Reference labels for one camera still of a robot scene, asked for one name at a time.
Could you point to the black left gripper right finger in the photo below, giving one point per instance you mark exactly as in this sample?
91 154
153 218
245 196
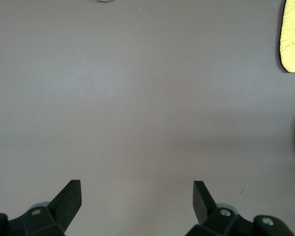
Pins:
221 221

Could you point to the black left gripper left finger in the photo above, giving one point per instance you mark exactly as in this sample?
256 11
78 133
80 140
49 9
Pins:
39 221

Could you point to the yellow quilted oven mitt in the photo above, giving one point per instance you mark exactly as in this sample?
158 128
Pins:
293 37

